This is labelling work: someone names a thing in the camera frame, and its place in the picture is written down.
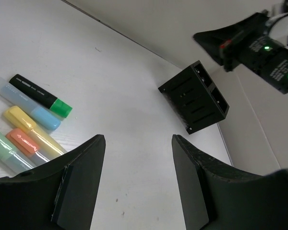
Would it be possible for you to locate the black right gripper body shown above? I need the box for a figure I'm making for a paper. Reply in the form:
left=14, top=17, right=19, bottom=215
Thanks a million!
left=237, top=13, right=288, bottom=94

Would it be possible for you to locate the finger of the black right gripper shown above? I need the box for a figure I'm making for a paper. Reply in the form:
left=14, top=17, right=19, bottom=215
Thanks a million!
left=193, top=18, right=250, bottom=65
left=223, top=51, right=240, bottom=72

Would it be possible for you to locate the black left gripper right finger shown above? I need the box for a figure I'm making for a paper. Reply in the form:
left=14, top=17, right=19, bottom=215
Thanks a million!
left=172, top=135, right=288, bottom=230

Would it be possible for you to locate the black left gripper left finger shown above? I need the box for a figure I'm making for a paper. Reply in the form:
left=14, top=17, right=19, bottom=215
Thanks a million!
left=0, top=135, right=106, bottom=230

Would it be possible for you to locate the pastel green highlighter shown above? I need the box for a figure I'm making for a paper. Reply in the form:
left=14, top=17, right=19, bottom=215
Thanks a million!
left=0, top=133, right=36, bottom=173

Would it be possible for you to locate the black highlighter green cap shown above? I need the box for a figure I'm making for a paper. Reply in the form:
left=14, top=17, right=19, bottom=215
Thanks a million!
left=9, top=74, right=72, bottom=118

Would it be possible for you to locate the black highlighter orange cap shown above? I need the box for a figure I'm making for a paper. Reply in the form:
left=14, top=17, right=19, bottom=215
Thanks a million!
left=219, top=39, right=233, bottom=60

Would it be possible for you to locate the black slotted organizer box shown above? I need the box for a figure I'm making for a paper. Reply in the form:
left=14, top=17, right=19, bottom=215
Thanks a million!
left=158, top=60, right=229, bottom=135

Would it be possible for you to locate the pastel orange highlighter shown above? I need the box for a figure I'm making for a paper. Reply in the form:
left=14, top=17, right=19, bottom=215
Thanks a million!
left=5, top=128, right=50, bottom=166

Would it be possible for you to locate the pastel yellow highlighter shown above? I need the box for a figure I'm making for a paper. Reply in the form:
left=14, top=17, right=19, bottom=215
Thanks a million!
left=3, top=106, right=67, bottom=158

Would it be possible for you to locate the pastel blue highlighter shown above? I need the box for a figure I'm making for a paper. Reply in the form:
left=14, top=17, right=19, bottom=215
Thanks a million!
left=0, top=77, right=61, bottom=131

